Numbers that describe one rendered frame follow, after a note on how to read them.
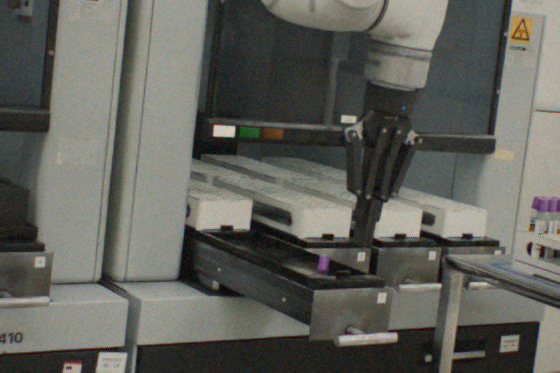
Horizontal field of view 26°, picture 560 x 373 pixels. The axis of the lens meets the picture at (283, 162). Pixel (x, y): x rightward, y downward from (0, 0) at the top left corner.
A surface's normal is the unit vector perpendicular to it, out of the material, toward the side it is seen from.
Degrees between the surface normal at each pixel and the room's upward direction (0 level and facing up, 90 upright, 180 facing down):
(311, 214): 90
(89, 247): 90
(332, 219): 90
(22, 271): 90
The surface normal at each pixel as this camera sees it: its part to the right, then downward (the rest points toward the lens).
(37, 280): 0.55, 0.16
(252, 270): -0.83, -0.03
